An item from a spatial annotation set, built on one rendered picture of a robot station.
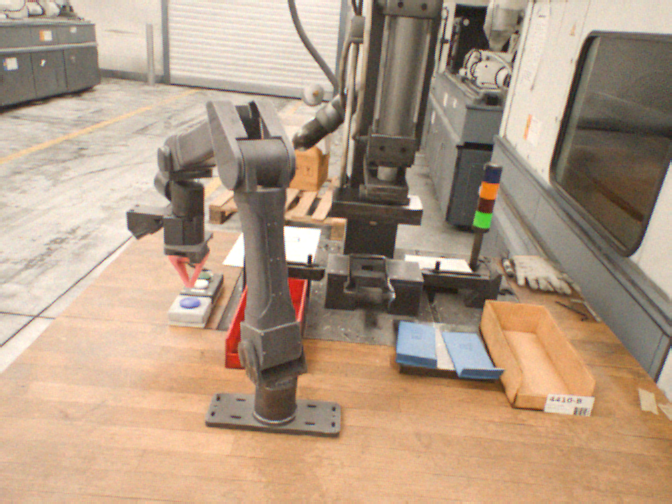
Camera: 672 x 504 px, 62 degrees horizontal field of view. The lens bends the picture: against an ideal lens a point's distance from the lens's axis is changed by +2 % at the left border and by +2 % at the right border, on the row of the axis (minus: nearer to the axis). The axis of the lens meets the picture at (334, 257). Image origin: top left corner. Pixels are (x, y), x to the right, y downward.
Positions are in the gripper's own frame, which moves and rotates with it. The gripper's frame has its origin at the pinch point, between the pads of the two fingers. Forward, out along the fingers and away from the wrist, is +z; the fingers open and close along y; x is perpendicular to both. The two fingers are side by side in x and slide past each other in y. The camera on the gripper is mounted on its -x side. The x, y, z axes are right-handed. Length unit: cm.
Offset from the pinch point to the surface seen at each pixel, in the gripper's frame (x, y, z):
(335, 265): 27.3, -13.1, -1.0
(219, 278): 2.7, -12.2, 4.5
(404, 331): 42.0, 0.8, 5.2
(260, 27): -151, -936, -19
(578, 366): 70, 12, 2
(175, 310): -1.9, 2.8, 4.6
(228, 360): 11.0, 15.2, 5.9
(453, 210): 111, -312, 78
